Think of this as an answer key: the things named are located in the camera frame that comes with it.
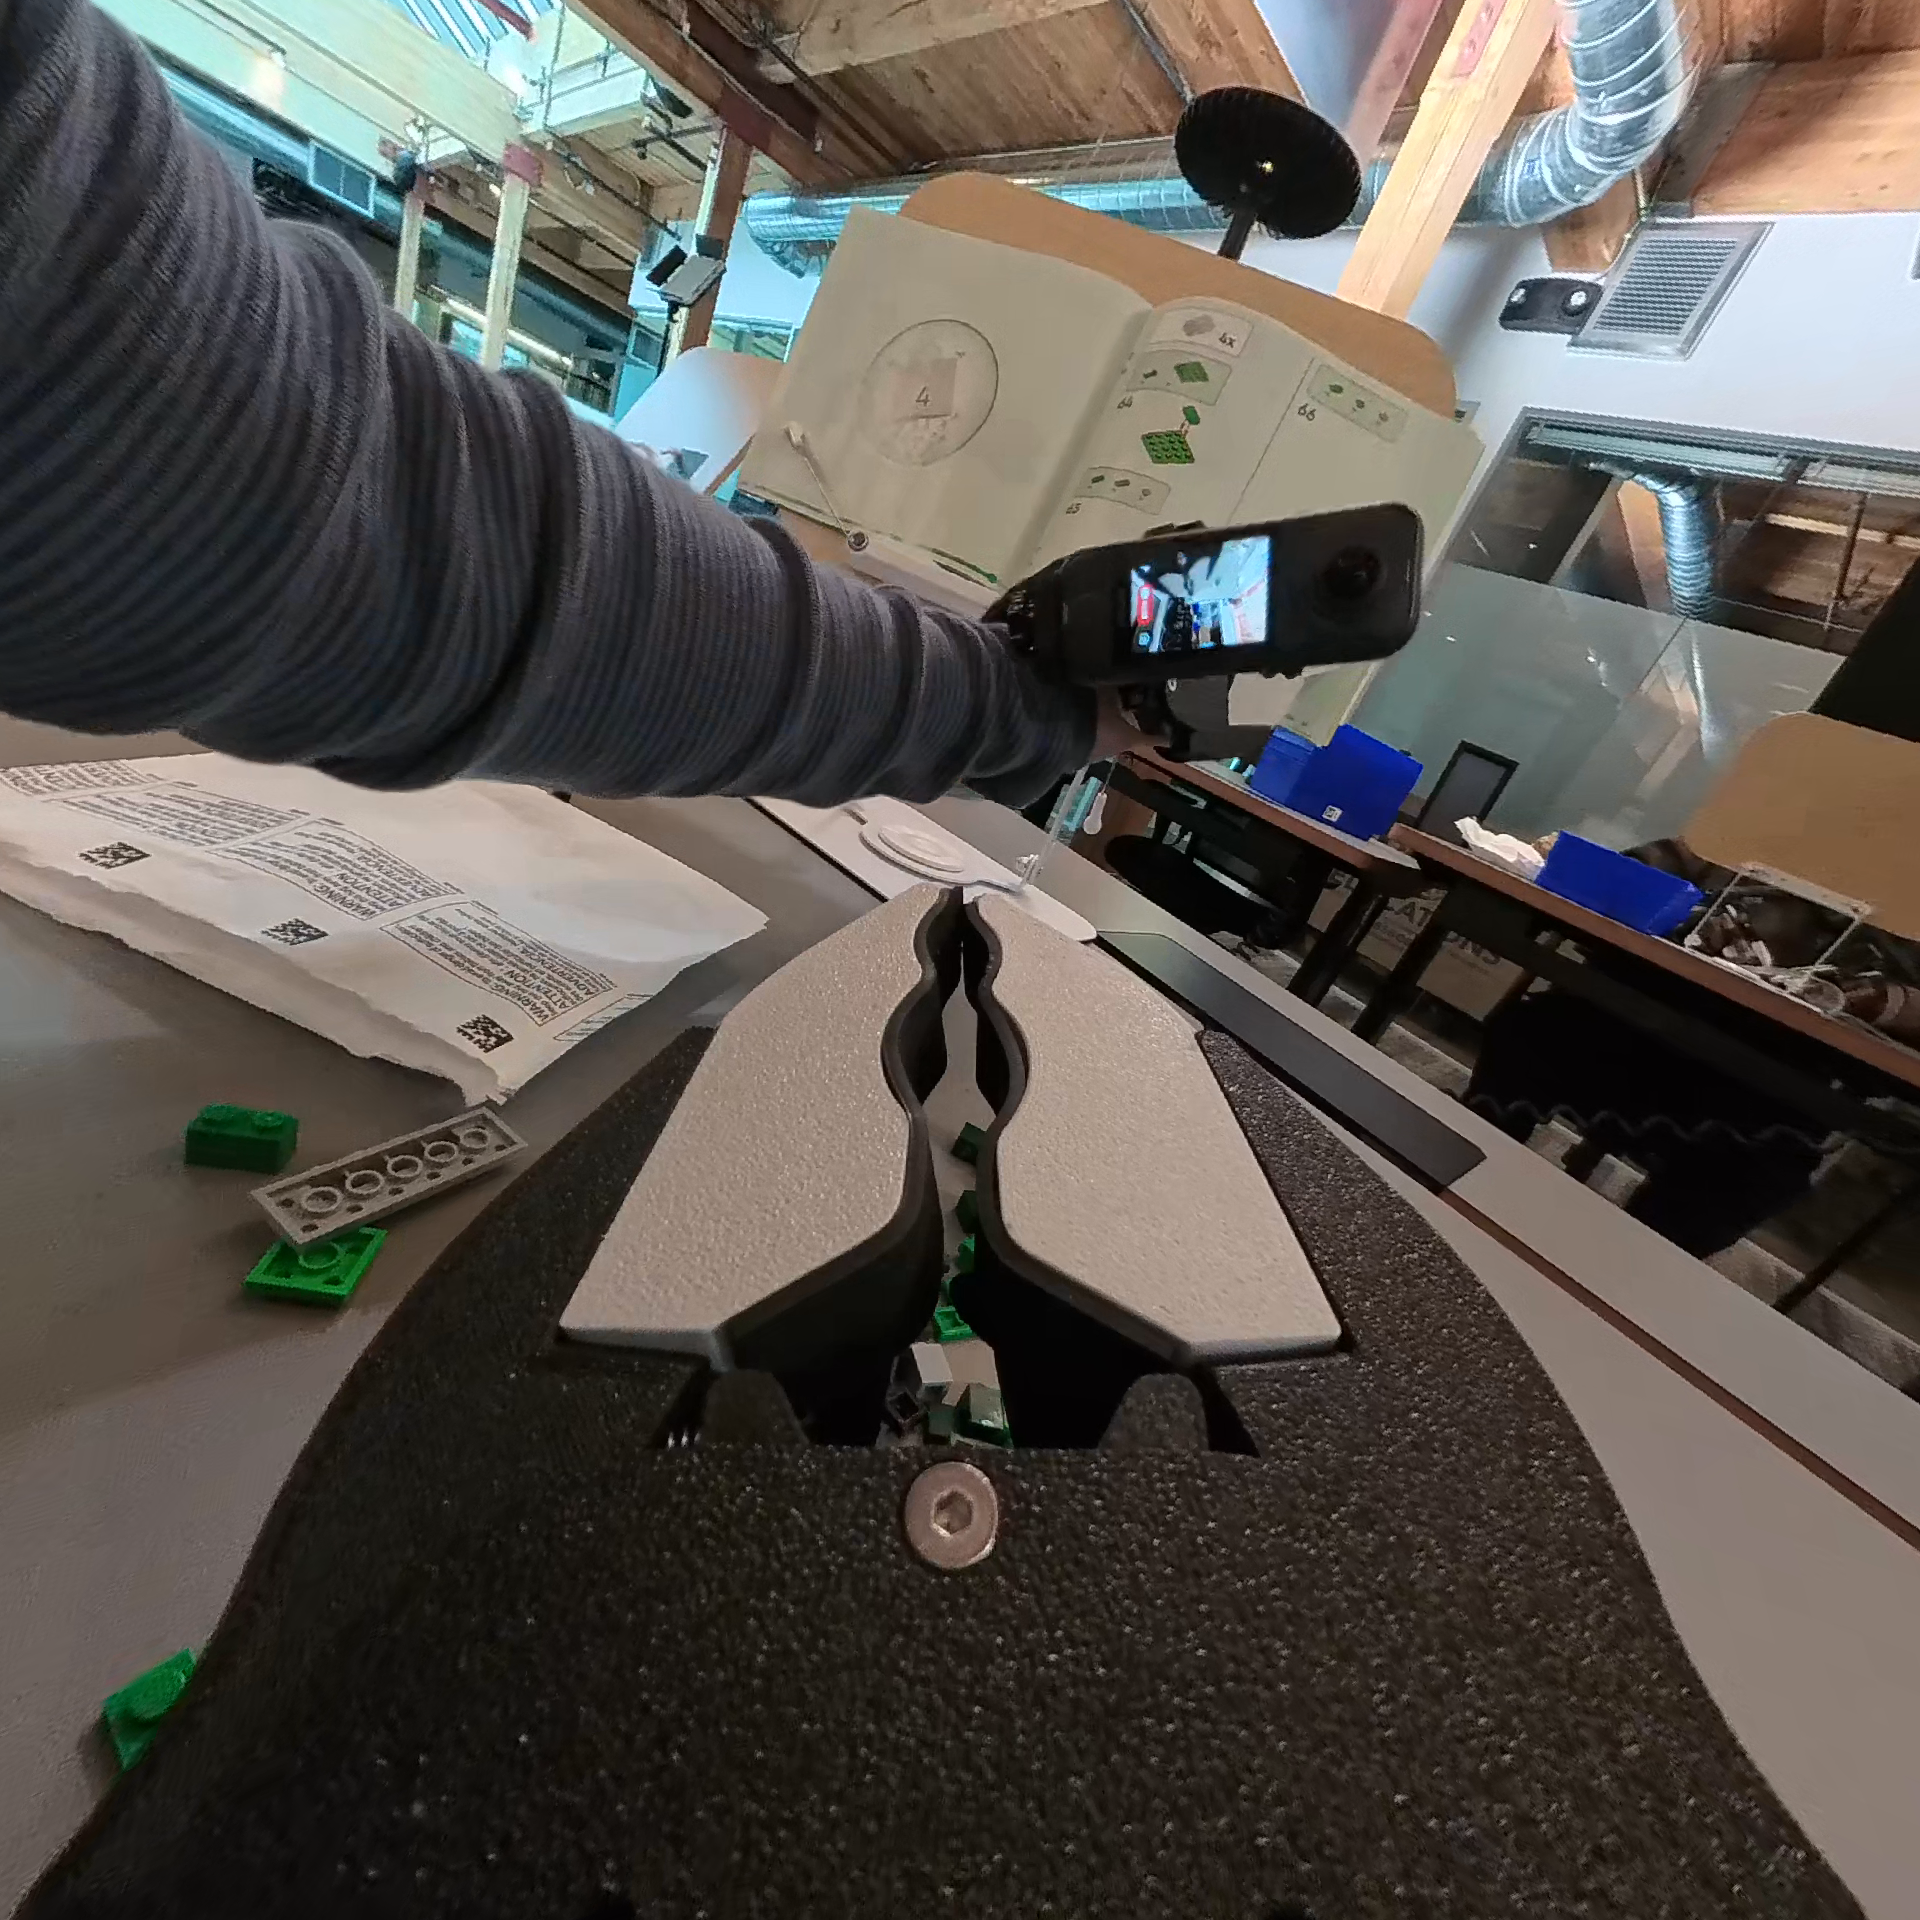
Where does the white printed paper bag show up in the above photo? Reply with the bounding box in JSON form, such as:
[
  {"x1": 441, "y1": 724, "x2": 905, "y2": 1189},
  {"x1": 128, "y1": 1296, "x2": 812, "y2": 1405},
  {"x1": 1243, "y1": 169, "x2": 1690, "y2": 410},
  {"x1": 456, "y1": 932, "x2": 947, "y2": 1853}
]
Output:
[{"x1": 0, "y1": 756, "x2": 770, "y2": 1104}]

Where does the small green toy brick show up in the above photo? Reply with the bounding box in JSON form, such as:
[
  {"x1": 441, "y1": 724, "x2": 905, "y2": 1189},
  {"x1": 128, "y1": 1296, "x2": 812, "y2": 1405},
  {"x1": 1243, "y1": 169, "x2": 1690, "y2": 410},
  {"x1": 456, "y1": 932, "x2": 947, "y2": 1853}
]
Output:
[
  {"x1": 182, "y1": 1104, "x2": 299, "y2": 1172},
  {"x1": 101, "y1": 1648, "x2": 201, "y2": 1770}
]

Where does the grey toy brick plate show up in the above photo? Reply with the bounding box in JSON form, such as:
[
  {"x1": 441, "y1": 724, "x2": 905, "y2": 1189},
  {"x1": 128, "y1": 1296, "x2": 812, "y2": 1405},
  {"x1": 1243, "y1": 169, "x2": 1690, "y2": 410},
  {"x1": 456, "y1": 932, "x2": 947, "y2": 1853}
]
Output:
[{"x1": 250, "y1": 1104, "x2": 530, "y2": 1250}]

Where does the blue plastic bin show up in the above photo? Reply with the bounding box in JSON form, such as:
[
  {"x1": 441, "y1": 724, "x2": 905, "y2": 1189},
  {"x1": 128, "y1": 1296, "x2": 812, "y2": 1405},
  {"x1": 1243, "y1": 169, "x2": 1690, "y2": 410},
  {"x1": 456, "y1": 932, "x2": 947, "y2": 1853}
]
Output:
[
  {"x1": 1537, "y1": 829, "x2": 1707, "y2": 935},
  {"x1": 1248, "y1": 724, "x2": 1425, "y2": 841}
]

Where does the frosted glass partition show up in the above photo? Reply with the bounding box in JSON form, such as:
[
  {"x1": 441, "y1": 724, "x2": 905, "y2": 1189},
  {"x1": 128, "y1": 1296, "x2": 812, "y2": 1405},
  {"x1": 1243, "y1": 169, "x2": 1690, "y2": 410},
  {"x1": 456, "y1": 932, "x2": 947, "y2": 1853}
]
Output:
[{"x1": 1352, "y1": 561, "x2": 1850, "y2": 848}]

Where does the green square toy plate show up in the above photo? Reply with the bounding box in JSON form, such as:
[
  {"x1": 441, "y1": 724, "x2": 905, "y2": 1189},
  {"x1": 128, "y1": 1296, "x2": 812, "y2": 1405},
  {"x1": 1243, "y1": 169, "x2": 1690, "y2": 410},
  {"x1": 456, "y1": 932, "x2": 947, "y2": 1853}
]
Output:
[{"x1": 244, "y1": 1225, "x2": 389, "y2": 1308}]

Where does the person's left forearm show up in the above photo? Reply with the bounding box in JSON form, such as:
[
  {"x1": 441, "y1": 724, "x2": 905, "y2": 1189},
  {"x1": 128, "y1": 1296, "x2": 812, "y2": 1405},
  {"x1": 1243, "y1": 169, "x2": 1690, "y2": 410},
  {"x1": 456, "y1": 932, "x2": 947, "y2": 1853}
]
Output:
[{"x1": 0, "y1": 0, "x2": 1104, "y2": 810}]

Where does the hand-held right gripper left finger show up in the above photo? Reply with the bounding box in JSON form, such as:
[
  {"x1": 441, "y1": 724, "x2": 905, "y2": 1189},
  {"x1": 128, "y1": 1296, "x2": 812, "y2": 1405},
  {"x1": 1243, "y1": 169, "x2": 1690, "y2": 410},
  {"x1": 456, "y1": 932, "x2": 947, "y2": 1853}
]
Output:
[{"x1": 557, "y1": 881, "x2": 965, "y2": 1444}]

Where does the pile of small toy bricks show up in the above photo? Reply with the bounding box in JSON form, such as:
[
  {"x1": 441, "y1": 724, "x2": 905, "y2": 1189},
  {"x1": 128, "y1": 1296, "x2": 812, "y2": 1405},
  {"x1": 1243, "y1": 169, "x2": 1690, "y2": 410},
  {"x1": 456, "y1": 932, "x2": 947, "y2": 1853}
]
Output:
[{"x1": 896, "y1": 1118, "x2": 1025, "y2": 1450}]

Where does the black round ceiling fixture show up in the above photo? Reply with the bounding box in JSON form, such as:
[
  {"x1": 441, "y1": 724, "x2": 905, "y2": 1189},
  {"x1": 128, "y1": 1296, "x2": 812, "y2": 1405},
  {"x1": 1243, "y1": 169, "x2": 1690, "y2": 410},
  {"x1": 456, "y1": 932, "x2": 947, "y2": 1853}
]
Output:
[{"x1": 1174, "y1": 85, "x2": 1364, "y2": 265}]

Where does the brick instruction booklet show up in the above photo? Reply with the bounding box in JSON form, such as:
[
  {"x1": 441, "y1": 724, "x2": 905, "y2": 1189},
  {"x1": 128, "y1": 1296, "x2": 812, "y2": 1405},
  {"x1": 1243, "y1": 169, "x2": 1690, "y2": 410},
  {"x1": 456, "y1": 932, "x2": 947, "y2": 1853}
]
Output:
[{"x1": 739, "y1": 206, "x2": 1489, "y2": 744}]

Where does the wooden post with red label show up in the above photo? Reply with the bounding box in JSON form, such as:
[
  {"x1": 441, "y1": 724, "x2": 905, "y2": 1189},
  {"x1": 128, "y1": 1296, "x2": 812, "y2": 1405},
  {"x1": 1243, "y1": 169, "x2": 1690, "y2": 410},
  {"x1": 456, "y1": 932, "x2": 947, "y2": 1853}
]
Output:
[{"x1": 1334, "y1": 0, "x2": 1565, "y2": 320}]

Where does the small silver air duct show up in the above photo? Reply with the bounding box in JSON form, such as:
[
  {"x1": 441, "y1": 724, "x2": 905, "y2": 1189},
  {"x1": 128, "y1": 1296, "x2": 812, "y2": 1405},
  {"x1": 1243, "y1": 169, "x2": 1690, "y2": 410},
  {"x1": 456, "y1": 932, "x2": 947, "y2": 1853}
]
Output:
[{"x1": 1633, "y1": 468, "x2": 1722, "y2": 620}]

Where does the clear acrylic box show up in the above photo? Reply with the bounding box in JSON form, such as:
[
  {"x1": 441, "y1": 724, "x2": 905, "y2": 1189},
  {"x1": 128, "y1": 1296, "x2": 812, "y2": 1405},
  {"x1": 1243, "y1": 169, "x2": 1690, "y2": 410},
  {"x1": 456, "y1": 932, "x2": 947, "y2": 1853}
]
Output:
[{"x1": 1686, "y1": 862, "x2": 1877, "y2": 994}]

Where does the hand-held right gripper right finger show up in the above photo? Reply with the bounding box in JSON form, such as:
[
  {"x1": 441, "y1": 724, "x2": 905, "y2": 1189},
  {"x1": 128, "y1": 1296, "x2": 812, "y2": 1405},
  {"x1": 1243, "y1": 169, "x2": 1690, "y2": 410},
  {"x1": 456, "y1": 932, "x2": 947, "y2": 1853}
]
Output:
[{"x1": 958, "y1": 890, "x2": 1347, "y2": 1448}]

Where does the large silver air duct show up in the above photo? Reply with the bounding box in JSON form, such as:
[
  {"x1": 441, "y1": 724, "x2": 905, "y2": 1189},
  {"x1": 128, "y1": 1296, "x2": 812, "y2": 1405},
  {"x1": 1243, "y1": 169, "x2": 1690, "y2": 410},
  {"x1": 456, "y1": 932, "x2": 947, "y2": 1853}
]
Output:
[{"x1": 1358, "y1": 0, "x2": 1706, "y2": 231}]

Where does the grey wall vent grille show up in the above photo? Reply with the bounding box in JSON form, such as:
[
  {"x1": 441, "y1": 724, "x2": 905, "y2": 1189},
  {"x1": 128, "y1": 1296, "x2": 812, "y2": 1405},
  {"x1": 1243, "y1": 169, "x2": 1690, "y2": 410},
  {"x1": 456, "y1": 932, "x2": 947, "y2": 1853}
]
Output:
[{"x1": 1570, "y1": 222, "x2": 1777, "y2": 357}]

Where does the black framed tablet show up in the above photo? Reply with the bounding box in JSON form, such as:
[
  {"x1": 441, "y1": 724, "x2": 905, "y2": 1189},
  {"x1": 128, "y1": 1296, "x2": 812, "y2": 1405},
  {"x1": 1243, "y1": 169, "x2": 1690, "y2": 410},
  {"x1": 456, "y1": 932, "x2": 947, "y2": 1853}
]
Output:
[{"x1": 1417, "y1": 743, "x2": 1517, "y2": 841}]

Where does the cardboard box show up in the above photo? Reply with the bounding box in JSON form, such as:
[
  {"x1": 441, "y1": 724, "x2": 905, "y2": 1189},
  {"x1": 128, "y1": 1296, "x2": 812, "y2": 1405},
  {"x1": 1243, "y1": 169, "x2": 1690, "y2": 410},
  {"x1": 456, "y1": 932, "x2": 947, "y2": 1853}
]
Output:
[{"x1": 1312, "y1": 884, "x2": 1517, "y2": 1028}]

